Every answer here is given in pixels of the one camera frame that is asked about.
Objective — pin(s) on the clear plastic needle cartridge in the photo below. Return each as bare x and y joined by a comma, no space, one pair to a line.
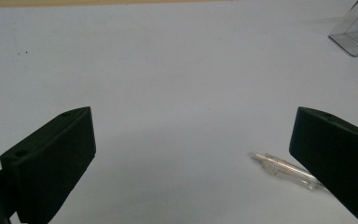
284,169

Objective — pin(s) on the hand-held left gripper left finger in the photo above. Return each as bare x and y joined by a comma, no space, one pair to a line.
52,161

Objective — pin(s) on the clear plastic box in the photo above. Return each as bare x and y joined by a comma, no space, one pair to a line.
357,32

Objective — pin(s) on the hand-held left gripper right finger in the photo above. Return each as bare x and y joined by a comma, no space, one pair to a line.
338,155

